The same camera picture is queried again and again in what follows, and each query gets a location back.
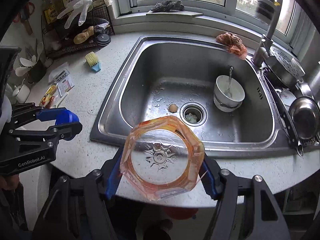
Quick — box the blue plastic lid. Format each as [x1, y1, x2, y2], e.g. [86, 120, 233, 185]
[36, 107, 82, 141]

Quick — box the dark red sauce packet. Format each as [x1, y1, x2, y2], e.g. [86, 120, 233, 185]
[45, 95, 56, 109]

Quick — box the yellow red sauce packet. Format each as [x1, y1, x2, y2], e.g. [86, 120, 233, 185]
[39, 84, 57, 107]

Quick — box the orange clear plastic container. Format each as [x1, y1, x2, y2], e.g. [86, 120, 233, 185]
[120, 115, 204, 201]

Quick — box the white paper leaflet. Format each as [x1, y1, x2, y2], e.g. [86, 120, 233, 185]
[48, 62, 74, 97]

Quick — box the yellow bristle blue brush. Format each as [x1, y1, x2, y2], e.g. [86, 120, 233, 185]
[85, 51, 101, 73]

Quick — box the chrome kitchen faucet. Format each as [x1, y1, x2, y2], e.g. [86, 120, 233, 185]
[252, 0, 283, 68]

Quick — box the person left hand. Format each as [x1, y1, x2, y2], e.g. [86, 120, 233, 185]
[0, 174, 20, 190]

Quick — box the white condiment jar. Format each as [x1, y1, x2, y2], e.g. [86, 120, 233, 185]
[12, 80, 30, 103]

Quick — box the black utensil holder cup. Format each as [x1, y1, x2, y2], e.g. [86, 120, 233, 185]
[27, 60, 47, 84]

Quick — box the white rice paddle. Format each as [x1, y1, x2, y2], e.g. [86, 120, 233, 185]
[15, 40, 43, 77]

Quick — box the brown egg in sink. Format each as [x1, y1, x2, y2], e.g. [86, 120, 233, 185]
[168, 104, 178, 113]

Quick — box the stainless steel sink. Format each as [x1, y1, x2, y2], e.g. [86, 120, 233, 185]
[90, 36, 297, 159]

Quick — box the white bowl stack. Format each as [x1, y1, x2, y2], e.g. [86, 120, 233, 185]
[214, 75, 245, 113]

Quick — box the metal spoon in bowl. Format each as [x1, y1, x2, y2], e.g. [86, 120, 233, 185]
[225, 66, 234, 98]

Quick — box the ginger root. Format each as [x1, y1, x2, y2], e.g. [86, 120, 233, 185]
[73, 26, 94, 44]

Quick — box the black round lid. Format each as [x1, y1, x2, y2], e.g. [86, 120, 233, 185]
[95, 33, 111, 47]

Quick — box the stainless steel bowl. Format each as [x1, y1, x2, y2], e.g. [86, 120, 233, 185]
[289, 96, 319, 140]

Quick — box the white hanging glove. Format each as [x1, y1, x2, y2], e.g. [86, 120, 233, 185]
[57, 0, 92, 29]

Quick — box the perforated steel strainer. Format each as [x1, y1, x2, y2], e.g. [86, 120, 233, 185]
[265, 46, 305, 88]

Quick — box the orange crumpled rag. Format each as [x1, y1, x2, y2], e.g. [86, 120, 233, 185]
[216, 32, 247, 60]

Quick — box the black wire rack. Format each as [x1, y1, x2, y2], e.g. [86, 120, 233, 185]
[41, 4, 114, 59]

